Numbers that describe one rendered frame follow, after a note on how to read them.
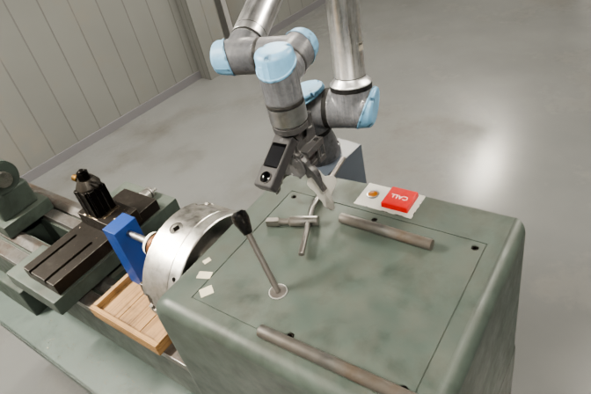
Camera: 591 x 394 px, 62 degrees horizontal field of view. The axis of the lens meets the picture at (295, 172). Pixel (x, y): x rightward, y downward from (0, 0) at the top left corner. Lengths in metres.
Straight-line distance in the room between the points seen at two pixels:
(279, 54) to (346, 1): 0.45
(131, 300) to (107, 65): 3.27
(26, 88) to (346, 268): 3.71
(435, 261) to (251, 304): 0.35
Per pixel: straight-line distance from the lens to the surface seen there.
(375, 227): 1.00
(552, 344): 2.43
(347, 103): 1.36
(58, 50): 4.47
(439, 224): 1.03
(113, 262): 1.78
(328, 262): 0.98
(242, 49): 1.04
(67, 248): 1.81
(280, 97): 0.92
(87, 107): 4.63
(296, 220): 1.05
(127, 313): 1.59
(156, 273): 1.21
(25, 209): 2.24
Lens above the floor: 1.96
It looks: 35 degrees down
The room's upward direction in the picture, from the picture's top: 14 degrees counter-clockwise
